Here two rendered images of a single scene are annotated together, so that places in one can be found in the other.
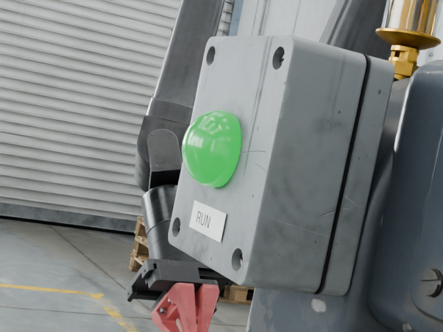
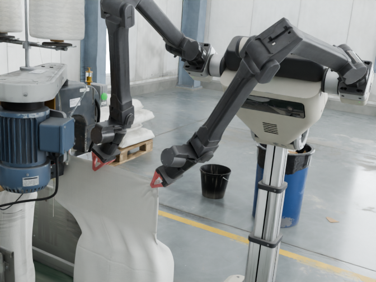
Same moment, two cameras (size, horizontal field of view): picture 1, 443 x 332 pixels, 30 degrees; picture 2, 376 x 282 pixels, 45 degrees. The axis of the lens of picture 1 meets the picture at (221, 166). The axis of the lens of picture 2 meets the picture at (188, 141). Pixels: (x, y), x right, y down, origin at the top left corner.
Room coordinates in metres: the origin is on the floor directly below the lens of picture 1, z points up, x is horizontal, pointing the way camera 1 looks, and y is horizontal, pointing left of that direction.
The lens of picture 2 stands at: (2.03, -0.76, 1.63)
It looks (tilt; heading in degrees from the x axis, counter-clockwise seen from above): 16 degrees down; 145
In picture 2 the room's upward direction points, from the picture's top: 4 degrees clockwise
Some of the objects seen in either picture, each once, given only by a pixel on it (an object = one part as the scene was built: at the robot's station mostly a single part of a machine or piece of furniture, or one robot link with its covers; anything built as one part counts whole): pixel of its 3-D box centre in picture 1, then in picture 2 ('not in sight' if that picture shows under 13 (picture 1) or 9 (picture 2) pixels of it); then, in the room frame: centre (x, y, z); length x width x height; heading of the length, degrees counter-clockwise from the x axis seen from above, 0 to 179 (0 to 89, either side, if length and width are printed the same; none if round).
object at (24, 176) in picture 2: not in sight; (24, 148); (0.70, -0.41, 1.21); 0.15 x 0.15 x 0.25
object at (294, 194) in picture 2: not in sight; (280, 182); (-0.41, 1.97, 0.32); 0.51 x 0.48 x 0.65; 116
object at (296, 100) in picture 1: (272, 159); (96, 94); (0.33, -0.02, 1.29); 0.08 x 0.05 x 0.09; 26
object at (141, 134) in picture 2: not in sight; (126, 136); (-2.50, 1.58, 0.20); 0.67 x 0.43 x 0.15; 116
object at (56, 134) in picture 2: not in sight; (57, 138); (0.77, -0.33, 1.25); 0.10 x 0.08 x 0.12; 141
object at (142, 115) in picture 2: not in sight; (125, 116); (-2.50, 1.56, 0.44); 0.68 x 0.44 x 0.15; 116
